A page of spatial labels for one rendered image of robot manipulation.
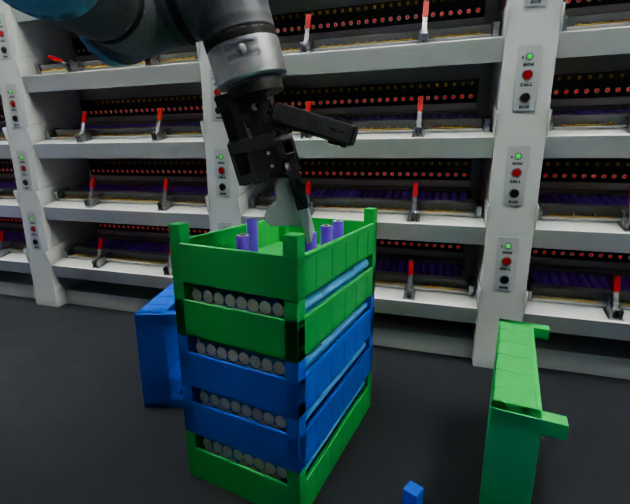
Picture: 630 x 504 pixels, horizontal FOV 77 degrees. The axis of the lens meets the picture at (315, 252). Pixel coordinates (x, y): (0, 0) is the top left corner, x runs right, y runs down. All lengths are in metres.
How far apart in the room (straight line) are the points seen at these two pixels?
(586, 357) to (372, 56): 0.84
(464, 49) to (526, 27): 0.12
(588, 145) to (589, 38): 0.20
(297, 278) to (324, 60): 0.65
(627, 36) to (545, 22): 0.14
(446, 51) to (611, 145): 0.38
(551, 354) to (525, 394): 0.53
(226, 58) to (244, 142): 0.09
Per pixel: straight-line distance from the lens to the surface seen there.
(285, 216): 0.52
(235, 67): 0.51
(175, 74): 1.18
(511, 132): 0.95
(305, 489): 0.63
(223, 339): 0.56
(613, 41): 1.01
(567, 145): 0.97
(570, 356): 1.12
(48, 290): 1.61
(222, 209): 1.10
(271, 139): 0.51
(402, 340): 1.08
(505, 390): 0.58
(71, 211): 1.45
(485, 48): 0.97
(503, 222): 0.96
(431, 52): 0.97
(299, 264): 0.46
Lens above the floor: 0.48
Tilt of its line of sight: 13 degrees down
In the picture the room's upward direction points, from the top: straight up
